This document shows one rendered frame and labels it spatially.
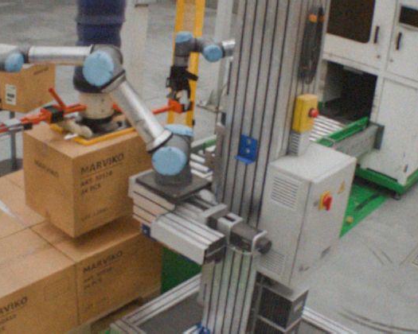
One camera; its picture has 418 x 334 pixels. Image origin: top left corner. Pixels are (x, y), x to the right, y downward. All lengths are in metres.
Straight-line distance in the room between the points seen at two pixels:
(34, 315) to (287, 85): 1.51
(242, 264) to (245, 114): 0.64
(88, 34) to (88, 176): 0.62
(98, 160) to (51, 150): 0.22
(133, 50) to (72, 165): 1.79
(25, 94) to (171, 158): 2.30
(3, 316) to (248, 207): 1.17
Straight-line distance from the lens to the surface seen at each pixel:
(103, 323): 3.06
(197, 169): 3.59
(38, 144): 2.55
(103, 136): 2.52
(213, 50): 2.38
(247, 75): 2.09
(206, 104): 6.32
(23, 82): 4.13
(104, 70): 1.96
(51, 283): 2.58
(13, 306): 2.51
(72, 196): 2.44
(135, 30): 3.99
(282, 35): 1.97
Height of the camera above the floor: 2.05
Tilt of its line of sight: 25 degrees down
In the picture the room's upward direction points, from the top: 6 degrees clockwise
